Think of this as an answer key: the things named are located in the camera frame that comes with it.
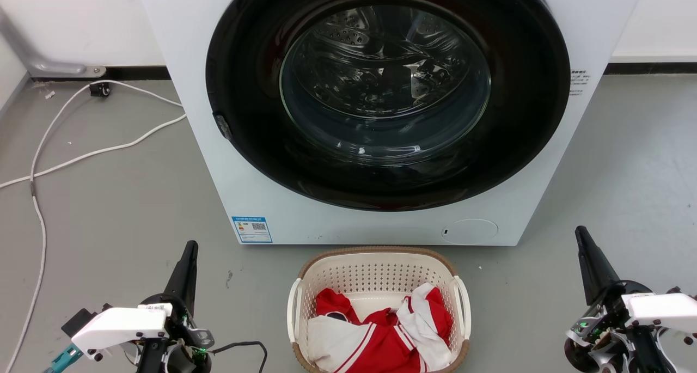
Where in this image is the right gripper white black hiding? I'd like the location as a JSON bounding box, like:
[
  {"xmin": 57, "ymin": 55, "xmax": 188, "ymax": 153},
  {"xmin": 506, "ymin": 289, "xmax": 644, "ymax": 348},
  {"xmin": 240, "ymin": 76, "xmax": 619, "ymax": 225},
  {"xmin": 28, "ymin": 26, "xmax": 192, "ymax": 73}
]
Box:
[{"xmin": 564, "ymin": 225, "xmax": 697, "ymax": 357}]

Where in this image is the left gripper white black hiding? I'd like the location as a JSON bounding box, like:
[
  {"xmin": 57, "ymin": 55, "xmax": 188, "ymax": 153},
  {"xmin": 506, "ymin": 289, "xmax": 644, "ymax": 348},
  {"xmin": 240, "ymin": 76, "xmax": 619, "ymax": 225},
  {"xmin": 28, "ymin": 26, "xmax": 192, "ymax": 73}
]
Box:
[{"xmin": 61, "ymin": 240, "xmax": 215, "ymax": 363}]

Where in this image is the white plastic laundry basket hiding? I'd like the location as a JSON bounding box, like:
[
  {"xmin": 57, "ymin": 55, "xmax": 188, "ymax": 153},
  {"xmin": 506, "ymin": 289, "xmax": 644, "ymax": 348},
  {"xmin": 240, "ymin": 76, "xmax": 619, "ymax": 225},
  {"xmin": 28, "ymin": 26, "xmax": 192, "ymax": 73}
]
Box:
[{"xmin": 287, "ymin": 246, "xmax": 472, "ymax": 373}]

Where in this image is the blue energy label sticker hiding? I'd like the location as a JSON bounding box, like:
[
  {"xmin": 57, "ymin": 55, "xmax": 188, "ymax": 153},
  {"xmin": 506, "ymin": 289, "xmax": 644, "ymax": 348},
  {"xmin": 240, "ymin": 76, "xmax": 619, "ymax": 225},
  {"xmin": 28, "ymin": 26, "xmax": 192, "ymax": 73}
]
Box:
[{"xmin": 231, "ymin": 216, "xmax": 273, "ymax": 244}]

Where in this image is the round white filter cover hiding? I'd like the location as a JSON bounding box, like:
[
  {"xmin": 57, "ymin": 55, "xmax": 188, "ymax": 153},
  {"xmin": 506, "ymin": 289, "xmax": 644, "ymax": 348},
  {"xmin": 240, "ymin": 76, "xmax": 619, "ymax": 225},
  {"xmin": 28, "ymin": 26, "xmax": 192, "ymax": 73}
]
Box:
[{"xmin": 441, "ymin": 218, "xmax": 499, "ymax": 245}]

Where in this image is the round black washer door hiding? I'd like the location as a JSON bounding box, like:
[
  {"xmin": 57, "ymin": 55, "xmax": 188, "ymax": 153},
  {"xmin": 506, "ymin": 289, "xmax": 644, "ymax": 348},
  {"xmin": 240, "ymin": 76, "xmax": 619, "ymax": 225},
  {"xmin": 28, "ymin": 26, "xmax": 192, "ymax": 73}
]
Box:
[{"xmin": 205, "ymin": 0, "xmax": 571, "ymax": 212}]

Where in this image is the black text warning sticker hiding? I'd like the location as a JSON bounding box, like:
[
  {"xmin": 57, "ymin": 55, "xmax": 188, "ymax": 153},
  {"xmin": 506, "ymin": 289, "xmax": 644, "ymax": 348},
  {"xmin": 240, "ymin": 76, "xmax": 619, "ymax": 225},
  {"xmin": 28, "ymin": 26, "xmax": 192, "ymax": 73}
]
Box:
[{"xmin": 569, "ymin": 69, "xmax": 592, "ymax": 97}]

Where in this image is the red and white garment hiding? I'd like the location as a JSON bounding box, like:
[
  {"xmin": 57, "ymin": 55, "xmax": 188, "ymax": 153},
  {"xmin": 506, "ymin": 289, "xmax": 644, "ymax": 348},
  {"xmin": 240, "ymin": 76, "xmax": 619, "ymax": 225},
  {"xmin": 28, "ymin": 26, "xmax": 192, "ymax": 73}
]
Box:
[{"xmin": 307, "ymin": 283, "xmax": 454, "ymax": 373}]

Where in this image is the white front-load washing machine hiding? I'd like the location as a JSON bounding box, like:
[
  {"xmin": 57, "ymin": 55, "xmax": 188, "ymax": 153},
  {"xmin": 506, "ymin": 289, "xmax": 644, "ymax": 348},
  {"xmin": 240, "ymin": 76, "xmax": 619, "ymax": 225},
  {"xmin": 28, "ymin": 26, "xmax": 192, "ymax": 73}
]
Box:
[{"xmin": 134, "ymin": 0, "xmax": 647, "ymax": 247}]

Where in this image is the thin white power cable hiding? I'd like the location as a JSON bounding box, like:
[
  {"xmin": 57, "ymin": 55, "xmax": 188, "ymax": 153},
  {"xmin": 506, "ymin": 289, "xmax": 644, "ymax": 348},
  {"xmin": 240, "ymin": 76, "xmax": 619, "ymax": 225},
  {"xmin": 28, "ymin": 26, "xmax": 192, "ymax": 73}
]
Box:
[{"xmin": 4, "ymin": 80, "xmax": 184, "ymax": 373}]

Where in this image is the grey wall pipe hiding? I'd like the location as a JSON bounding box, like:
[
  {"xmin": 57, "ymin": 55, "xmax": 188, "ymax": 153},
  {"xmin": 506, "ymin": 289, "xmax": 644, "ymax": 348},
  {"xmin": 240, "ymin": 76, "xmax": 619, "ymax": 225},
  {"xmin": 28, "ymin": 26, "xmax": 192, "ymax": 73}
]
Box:
[{"xmin": 0, "ymin": 7, "xmax": 107, "ymax": 78}]

